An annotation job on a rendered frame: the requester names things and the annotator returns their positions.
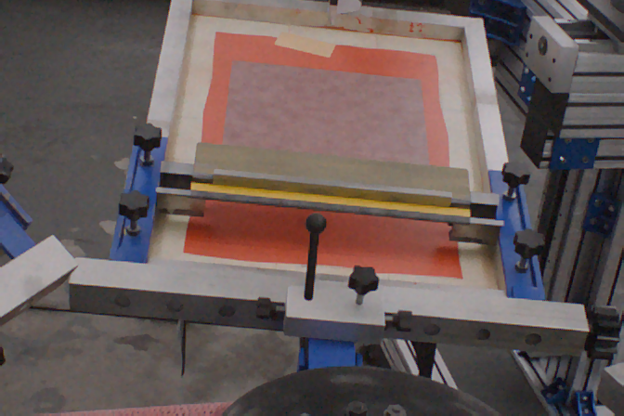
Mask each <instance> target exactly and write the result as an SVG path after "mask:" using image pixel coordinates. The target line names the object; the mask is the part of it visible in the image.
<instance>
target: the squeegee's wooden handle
mask: <svg viewBox="0 0 624 416"><path fill-rule="evenodd" d="M214 169H224V170H234V171H244V173H255V174H264V175H274V176H294V177H303V178H314V179H324V180H333V181H344V182H354V183H364V184H373V185H384V186H394V187H403V188H414V189H423V190H433V191H444V192H451V193H452V200H451V203H450V207H449V208H456V209H467V210H470V205H471V197H470V183H469V171H468V169H467V168H458V167H448V166H438V165H429V164H418V163H409V162H389V161H380V160H370V159H360V158H350V157H341V156H331V155H320V153H311V152H301V151H291V150H281V149H261V148H251V147H242V146H231V145H222V144H212V143H201V142H198V143H197V145H196V151H195V160H194V166H193V175H192V182H195V183H205V184H213V176H214Z"/></svg>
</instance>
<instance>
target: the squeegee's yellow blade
mask: <svg viewBox="0 0 624 416"><path fill-rule="evenodd" d="M191 190H199V191H211V192H221V193H230V194H241V195H251V196H261V197H270V198H282V199H292V200H301V201H312V202H331V203H341V204H352V205H362V207H371V208H382V209H393V210H402V211H412V212H423V213H433V214H442V215H463V216H470V210H467V209H456V208H446V207H435V206H434V205H424V204H415V203H404V202H394V201H376V200H365V199H354V198H345V197H334V196H325V195H314V194H304V193H294V192H284V191H274V190H263V189H254V188H245V187H233V186H224V185H214V184H205V183H195V182H192V184H191Z"/></svg>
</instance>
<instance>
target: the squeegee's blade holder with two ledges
mask: <svg viewBox="0 0 624 416"><path fill-rule="evenodd" d="M213 184H214V185H224V186H233V187H245V188H254V189H263V190H274V191H284V192H294V193H304V194H314V195H325V196H334V197H345V198H354V199H365V200H376V201H385V202H404V203H415V204H424V205H434V206H435V207H446V208H449V207H450V203H451V200H452V193H451V192H444V191H433V190H423V189H414V188H403V187H394V186H384V185H373V184H364V183H354V182H344V181H333V180H324V179H314V178H303V177H294V176H283V175H264V174H255V173H244V171H234V170H224V169H214V176H213Z"/></svg>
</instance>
